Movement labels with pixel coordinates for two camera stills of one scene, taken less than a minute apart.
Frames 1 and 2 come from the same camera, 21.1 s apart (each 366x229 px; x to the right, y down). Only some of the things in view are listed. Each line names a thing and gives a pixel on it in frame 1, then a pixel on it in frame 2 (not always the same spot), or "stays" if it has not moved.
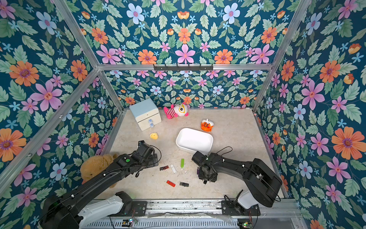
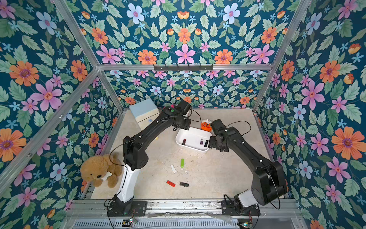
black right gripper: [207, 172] to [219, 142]
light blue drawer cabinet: [146, 113] stays
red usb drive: [172, 184] stays
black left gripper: [152, 162] to [187, 126]
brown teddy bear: [93, 164] stays
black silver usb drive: [184, 184] stays
